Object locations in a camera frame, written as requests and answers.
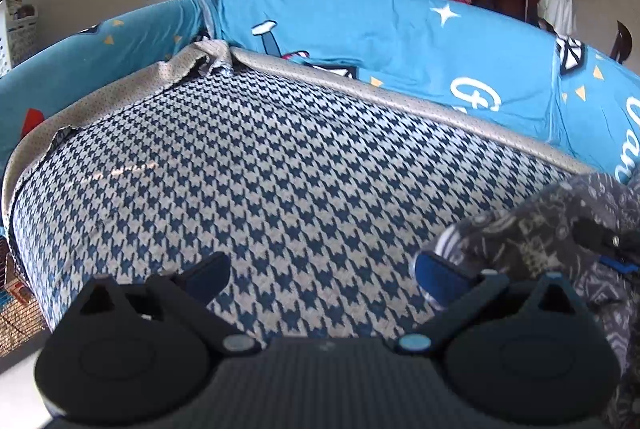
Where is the small dark chair back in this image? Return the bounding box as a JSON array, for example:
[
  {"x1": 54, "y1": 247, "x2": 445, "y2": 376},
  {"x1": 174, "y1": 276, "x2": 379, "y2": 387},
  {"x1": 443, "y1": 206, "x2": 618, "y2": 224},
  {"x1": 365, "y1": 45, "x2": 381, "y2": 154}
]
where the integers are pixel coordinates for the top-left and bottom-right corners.
[{"x1": 610, "y1": 20, "x2": 633, "y2": 62}]

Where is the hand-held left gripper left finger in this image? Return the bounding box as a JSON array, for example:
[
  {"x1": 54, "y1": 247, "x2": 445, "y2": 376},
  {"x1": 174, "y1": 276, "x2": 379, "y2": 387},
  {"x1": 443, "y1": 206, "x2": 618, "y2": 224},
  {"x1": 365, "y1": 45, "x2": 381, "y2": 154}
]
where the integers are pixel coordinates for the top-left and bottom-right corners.
[{"x1": 70, "y1": 251, "x2": 261, "y2": 357}]

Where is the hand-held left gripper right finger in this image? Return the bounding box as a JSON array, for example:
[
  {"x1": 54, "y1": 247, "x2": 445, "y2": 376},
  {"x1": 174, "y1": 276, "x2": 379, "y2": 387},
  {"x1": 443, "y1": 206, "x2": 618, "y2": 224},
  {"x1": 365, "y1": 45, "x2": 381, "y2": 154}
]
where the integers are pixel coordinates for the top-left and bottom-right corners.
[{"x1": 397, "y1": 251, "x2": 576, "y2": 355}]

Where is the blue printed sofa cover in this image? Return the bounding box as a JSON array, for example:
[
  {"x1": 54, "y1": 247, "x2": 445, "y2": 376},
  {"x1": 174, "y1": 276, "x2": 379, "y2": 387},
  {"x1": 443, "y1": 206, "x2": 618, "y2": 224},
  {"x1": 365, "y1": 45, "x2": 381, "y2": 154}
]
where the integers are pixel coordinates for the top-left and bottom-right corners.
[{"x1": 0, "y1": 0, "x2": 640, "y2": 230}]

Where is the white plastic laundry basket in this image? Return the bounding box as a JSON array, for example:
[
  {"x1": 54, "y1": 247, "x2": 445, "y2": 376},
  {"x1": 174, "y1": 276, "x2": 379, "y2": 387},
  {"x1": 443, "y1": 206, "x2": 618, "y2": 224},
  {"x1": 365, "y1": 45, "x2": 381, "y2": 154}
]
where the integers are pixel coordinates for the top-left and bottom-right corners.
[{"x1": 0, "y1": 0, "x2": 40, "y2": 77}]

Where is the grey doodle-print fleece jacket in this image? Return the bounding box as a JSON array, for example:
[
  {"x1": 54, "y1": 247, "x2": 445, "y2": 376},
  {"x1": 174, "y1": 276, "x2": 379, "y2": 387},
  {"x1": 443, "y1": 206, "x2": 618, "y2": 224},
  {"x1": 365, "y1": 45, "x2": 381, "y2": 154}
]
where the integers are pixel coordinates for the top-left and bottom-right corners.
[{"x1": 432, "y1": 173, "x2": 640, "y2": 429}]

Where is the houndstooth seat mat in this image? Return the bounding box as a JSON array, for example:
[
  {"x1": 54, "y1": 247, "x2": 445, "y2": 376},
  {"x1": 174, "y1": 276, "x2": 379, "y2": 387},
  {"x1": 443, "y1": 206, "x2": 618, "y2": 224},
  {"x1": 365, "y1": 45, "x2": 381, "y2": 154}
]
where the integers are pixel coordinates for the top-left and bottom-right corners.
[{"x1": 10, "y1": 69, "x2": 591, "y2": 350}]

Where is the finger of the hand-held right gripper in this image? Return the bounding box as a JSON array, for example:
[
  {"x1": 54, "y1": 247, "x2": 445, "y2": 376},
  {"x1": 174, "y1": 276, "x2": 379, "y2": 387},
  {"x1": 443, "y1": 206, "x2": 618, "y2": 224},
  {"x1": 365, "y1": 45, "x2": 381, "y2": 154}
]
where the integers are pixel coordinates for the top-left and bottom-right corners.
[{"x1": 572, "y1": 219, "x2": 640, "y2": 280}]

